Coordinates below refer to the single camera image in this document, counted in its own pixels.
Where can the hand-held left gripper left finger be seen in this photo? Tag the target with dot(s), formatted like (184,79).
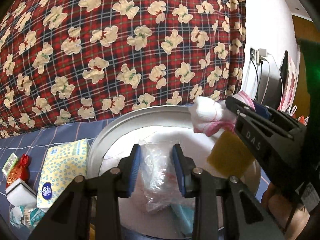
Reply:
(133,172)

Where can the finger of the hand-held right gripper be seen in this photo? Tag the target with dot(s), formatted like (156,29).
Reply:
(262,110)
(250,130)

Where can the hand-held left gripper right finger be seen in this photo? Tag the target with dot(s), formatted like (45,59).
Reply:
(179,172)

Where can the clear plastic bag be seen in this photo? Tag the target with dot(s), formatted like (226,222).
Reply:
(155,180)

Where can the yellow sponge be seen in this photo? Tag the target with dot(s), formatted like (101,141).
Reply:
(227,155)

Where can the white pink towel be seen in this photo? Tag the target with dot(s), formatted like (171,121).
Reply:
(207,115)

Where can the round metal tin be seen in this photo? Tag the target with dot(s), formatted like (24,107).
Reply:
(120,122)

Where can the red gold brocade pouch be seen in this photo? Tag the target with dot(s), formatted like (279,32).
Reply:
(18,170)

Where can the cotton swab packet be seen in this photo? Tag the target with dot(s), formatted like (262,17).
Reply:
(25,216)

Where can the green tissue pack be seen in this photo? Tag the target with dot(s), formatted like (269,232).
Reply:
(9,164)

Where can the person's right forearm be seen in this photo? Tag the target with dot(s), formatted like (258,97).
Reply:
(280,212)

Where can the orange plastic bag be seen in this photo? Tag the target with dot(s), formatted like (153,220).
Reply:
(301,120)

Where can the teal cloth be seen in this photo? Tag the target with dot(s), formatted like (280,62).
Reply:
(183,215)

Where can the yellow dotted tissue pack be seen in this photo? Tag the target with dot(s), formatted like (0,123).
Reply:
(60,170)

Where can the wooden door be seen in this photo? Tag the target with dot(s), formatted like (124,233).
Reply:
(303,30)

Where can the blue plaid bed sheet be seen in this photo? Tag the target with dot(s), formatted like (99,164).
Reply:
(37,140)

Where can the white grey cleaning sponge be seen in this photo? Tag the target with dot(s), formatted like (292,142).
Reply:
(21,192)

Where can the red plaid bear print blanket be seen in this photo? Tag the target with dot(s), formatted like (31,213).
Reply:
(100,55)

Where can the wall socket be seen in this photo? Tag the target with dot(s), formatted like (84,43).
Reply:
(253,55)

